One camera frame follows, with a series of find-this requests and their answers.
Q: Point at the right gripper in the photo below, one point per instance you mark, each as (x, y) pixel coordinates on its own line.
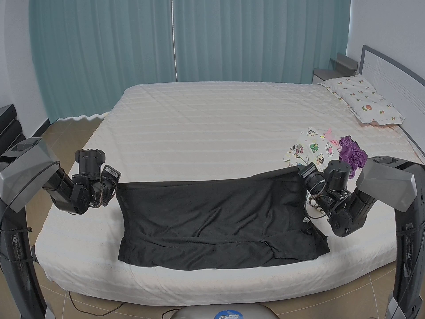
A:
(313, 181)

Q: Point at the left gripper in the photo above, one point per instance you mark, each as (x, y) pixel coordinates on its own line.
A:
(109, 188)

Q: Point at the black T-shirt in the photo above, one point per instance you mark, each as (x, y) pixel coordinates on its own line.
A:
(215, 211)

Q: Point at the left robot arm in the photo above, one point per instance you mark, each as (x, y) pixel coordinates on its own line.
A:
(26, 168)

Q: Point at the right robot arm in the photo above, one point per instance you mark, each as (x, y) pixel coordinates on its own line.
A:
(385, 178)

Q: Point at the bed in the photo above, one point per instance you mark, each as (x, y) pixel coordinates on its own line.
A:
(215, 118)

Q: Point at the white printed pyjama top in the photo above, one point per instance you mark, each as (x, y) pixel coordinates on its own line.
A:
(313, 148)

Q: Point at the pink garment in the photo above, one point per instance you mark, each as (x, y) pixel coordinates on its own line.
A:
(333, 142)

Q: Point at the purple garment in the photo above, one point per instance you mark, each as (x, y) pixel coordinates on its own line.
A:
(352, 151)

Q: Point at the white printed pillow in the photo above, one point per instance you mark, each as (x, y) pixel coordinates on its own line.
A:
(362, 96)

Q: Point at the grey bedside table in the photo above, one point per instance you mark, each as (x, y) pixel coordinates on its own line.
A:
(323, 75)

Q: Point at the black chest of drawers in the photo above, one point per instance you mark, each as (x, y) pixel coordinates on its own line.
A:
(8, 125)

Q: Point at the blue-green curtain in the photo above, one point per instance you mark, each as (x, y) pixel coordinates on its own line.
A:
(99, 45)
(259, 28)

